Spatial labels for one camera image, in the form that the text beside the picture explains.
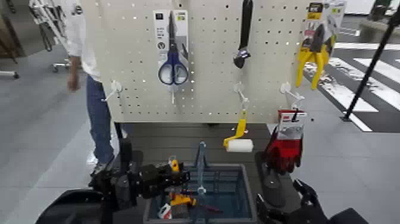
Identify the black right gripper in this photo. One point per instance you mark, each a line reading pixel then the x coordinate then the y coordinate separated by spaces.
pixel 300 215

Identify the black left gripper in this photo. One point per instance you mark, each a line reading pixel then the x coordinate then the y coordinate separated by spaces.
pixel 153 179

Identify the yellow paint brush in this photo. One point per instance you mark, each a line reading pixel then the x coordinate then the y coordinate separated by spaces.
pixel 181 199

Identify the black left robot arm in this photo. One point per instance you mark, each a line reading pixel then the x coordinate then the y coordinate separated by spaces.
pixel 93 203

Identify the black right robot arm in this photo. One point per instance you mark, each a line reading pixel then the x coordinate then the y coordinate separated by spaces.
pixel 348 217

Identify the grey plastic crate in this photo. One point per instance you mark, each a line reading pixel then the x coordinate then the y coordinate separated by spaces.
pixel 245 187

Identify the red white small package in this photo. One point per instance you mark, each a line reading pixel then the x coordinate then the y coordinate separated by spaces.
pixel 165 212

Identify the red yellow screwdriver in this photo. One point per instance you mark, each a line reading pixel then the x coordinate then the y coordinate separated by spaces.
pixel 212 208

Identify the red work gloves pack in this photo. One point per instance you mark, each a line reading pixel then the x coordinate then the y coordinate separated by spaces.
pixel 284 153

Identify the clear plastic pegboard hook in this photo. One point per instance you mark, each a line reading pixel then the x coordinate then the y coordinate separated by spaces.
pixel 239 88
pixel 116 86
pixel 285 88
pixel 172 90

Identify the person in white sweatshirt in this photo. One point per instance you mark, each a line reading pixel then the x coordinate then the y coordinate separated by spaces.
pixel 100 125

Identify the blue scissors in packaging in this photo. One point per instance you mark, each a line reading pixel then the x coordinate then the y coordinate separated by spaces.
pixel 173 62

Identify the white pegboard panel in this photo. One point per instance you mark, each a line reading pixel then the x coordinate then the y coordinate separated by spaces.
pixel 212 62

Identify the yellow pliers in packaging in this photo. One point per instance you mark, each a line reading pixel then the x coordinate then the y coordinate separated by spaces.
pixel 312 58

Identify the black tripod pole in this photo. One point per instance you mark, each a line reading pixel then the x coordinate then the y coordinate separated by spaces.
pixel 368 72

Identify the black adjustable wrench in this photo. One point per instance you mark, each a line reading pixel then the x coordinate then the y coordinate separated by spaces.
pixel 246 25

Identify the grey low block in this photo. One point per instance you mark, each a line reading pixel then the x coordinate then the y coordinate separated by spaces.
pixel 378 29

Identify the grey stand leg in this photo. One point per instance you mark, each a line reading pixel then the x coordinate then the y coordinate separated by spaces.
pixel 9 74

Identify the white wheeled stand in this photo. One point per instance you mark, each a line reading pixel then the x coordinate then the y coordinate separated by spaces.
pixel 47 25

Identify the brown wooden furniture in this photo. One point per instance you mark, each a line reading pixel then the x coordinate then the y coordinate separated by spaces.
pixel 9 31

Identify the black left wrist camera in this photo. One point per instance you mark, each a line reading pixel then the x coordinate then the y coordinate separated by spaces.
pixel 126 154

